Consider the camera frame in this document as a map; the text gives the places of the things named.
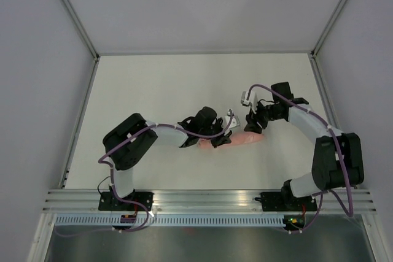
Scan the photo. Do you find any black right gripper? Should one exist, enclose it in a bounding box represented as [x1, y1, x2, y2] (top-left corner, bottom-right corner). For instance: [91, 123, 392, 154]
[244, 99, 282, 134]

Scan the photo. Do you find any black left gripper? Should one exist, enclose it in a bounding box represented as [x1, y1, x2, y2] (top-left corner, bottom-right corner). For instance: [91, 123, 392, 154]
[200, 118, 232, 149]

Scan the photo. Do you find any pink satin napkin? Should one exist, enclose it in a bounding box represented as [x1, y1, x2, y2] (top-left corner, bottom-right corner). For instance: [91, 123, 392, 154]
[197, 131, 265, 149]

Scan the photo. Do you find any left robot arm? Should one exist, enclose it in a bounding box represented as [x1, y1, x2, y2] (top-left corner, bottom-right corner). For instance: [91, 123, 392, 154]
[98, 106, 239, 210]

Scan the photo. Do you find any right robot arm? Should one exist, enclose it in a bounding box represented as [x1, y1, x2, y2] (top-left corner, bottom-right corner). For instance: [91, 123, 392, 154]
[241, 82, 364, 210]

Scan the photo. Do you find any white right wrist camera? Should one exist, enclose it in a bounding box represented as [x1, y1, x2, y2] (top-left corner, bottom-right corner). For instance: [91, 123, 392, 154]
[241, 90, 259, 113]

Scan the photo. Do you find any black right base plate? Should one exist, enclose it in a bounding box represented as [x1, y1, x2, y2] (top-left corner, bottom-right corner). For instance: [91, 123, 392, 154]
[254, 191, 317, 212]

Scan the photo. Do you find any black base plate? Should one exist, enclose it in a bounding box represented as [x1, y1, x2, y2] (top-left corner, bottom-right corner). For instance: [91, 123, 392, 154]
[98, 191, 154, 212]
[254, 191, 317, 212]

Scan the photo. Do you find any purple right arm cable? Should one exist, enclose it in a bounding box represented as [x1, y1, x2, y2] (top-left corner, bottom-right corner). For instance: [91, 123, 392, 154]
[247, 83, 354, 235]

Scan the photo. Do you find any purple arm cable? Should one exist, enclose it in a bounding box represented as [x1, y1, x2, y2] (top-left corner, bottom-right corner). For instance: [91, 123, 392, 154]
[55, 114, 234, 238]
[247, 83, 354, 235]

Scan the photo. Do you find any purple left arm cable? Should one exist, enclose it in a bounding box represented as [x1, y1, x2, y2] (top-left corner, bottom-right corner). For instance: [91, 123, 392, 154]
[55, 114, 234, 238]

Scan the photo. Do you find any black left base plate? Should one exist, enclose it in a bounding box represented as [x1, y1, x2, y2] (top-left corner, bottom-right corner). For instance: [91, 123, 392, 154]
[98, 191, 154, 212]

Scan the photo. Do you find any left aluminium frame post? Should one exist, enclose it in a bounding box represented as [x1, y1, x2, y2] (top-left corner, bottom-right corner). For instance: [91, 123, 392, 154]
[42, 0, 101, 62]

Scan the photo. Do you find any aluminium frame post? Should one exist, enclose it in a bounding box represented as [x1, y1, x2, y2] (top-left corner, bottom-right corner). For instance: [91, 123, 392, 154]
[42, 0, 101, 62]
[309, 0, 349, 60]

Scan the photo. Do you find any aluminium front rail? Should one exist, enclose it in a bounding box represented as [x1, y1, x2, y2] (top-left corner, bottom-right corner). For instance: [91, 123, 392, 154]
[41, 189, 376, 215]

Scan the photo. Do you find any white slotted cable duct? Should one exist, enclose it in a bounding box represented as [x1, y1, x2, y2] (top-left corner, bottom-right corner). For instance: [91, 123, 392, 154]
[55, 214, 284, 227]

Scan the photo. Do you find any right aluminium frame post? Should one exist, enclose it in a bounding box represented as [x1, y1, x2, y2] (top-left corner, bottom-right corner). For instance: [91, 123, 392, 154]
[309, 0, 349, 60]

